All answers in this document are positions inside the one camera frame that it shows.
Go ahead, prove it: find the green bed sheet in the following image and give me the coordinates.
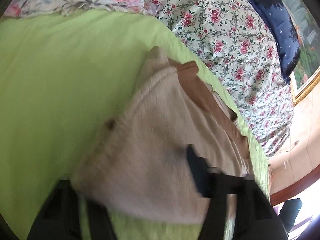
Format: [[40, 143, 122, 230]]
[[0, 8, 271, 240]]

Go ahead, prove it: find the navy blue pillow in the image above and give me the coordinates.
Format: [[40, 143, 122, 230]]
[[248, 0, 300, 84]]

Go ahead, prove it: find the rose floral quilt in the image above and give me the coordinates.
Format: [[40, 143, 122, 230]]
[[145, 0, 293, 157]]

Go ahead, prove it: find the wooden window frame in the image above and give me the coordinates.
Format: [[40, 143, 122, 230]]
[[270, 165, 320, 206]]

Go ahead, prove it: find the beige knit sweater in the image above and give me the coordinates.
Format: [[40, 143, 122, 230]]
[[72, 47, 253, 224]]

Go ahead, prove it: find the gold framed landscape painting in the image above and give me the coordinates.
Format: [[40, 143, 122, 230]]
[[282, 0, 319, 105]]

